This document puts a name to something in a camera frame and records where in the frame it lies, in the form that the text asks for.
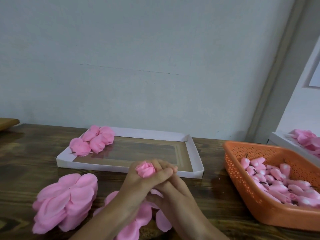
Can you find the person's right hand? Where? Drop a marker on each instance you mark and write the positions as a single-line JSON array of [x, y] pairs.
[[177, 205]]

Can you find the person's left hand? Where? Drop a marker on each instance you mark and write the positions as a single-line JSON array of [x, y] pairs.
[[135, 190]]

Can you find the stack of pink petals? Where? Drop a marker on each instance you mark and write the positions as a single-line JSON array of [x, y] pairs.
[[64, 202], [131, 228]]

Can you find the white shallow tray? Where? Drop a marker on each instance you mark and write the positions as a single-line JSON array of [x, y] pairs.
[[150, 152]]

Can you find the pink petal flower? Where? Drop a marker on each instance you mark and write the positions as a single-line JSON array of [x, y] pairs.
[[107, 134]]

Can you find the group of finished pink roses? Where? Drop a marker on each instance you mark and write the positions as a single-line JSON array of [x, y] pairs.
[[79, 147]]

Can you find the pink rose buds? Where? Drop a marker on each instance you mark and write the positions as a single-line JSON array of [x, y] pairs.
[[272, 182]]

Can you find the pile of pink petals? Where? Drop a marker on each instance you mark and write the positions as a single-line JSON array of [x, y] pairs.
[[306, 139]]

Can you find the person's left forearm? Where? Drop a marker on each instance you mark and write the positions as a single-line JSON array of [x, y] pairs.
[[102, 226]]

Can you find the person's right forearm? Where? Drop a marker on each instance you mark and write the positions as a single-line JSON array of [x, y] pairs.
[[207, 234]]

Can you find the orange plastic basket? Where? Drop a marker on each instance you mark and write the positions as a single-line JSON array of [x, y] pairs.
[[262, 215]]

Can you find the white paper notice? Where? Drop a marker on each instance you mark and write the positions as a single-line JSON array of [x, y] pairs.
[[315, 75]]

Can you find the grey door frame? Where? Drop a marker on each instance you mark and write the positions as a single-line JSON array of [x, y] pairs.
[[280, 67]]

